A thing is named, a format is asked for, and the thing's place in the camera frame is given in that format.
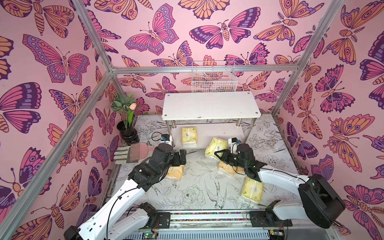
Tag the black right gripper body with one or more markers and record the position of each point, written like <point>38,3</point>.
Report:
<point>229,157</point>

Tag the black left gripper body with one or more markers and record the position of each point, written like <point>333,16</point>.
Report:
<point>173,161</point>

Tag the yellow green tissue pack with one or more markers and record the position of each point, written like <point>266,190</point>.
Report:
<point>252,191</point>
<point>189,137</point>
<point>215,145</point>

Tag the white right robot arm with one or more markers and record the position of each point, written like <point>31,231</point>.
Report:
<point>318,202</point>

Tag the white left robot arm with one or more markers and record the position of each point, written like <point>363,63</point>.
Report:
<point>107,224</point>

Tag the orange tissue pack middle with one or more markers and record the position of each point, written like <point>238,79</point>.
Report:
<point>226,169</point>

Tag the orange tissue pack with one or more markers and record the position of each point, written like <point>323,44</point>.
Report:
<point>239,170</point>
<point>226,169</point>
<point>175,173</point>

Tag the orange tissue pack right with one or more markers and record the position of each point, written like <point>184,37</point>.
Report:
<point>239,170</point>

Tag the orange tissue pack left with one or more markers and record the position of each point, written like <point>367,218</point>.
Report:
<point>175,173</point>

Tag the white two-tier shelf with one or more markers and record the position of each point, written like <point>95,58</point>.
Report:
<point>209,106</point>

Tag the pink dust brush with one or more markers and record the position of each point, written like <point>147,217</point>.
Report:
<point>132,154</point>

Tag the black vase with artificial plant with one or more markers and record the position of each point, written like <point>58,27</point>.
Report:
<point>126,106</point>

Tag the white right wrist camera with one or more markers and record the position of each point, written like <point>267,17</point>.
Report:
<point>233,141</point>

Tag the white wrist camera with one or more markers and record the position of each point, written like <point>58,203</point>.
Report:
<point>233,141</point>
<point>167,139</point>

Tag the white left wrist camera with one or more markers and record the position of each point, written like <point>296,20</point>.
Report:
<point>167,139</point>

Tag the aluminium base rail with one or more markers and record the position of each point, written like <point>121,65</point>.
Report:
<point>230,225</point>

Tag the white wire basket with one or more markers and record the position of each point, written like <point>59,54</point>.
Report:
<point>213,78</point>

